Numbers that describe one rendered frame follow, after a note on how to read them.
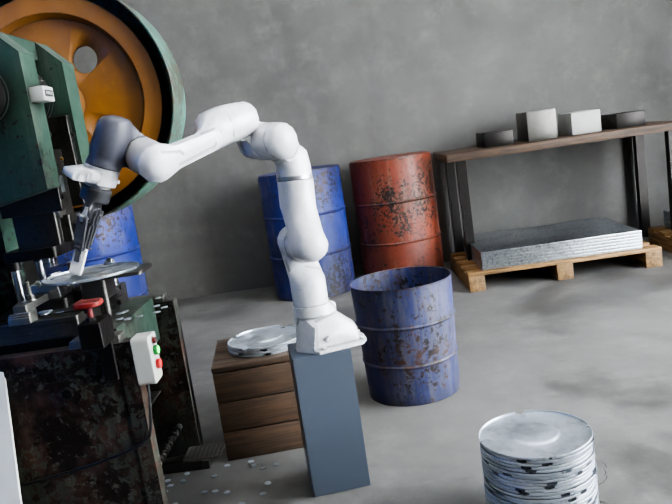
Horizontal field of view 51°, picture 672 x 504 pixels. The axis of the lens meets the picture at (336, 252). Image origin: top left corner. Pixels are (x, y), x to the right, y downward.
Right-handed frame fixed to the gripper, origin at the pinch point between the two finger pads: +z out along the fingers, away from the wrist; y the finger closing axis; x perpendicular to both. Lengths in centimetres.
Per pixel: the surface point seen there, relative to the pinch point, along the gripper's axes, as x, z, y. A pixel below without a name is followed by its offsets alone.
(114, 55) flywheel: 28, -54, 69
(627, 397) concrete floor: -182, 8, 71
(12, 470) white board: 4, 63, 1
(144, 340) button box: -20.7, 17.4, 5.8
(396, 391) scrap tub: -105, 38, 89
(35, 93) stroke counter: 26.9, -37.1, 14.0
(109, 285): -0.7, 13.5, 31.7
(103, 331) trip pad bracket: -11.2, 15.9, -0.9
